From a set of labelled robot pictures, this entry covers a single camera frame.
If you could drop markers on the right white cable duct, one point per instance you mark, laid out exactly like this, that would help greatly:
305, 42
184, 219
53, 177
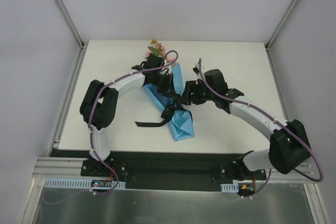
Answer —
230, 188

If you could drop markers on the right aluminium frame post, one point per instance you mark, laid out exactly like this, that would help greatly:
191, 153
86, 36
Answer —
280, 26

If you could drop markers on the white cable duct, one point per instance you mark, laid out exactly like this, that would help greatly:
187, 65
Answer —
230, 188
74, 183

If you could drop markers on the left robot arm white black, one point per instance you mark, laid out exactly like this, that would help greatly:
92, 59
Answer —
100, 102

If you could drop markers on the left white cable duct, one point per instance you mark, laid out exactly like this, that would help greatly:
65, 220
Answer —
74, 183

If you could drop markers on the aluminium frame post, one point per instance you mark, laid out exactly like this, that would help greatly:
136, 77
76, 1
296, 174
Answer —
280, 26
69, 22

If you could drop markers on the fake flower stem pink roses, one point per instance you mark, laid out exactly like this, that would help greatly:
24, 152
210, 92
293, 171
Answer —
156, 48

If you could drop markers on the left aluminium frame post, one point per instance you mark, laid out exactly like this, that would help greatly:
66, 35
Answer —
69, 22

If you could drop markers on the black ribbon gold lettering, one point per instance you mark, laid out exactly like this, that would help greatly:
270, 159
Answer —
170, 112

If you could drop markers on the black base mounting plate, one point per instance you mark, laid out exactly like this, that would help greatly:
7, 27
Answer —
166, 171

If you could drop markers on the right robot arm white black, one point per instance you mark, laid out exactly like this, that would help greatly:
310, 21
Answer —
288, 142

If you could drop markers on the aluminium front rail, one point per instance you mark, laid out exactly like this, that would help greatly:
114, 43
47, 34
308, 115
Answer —
60, 167

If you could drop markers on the blue wrapping paper sheet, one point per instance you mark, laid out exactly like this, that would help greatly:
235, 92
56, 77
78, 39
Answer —
184, 132

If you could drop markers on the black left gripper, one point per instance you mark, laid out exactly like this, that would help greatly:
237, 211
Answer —
169, 85

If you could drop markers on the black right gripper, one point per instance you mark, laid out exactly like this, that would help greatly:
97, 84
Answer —
190, 93

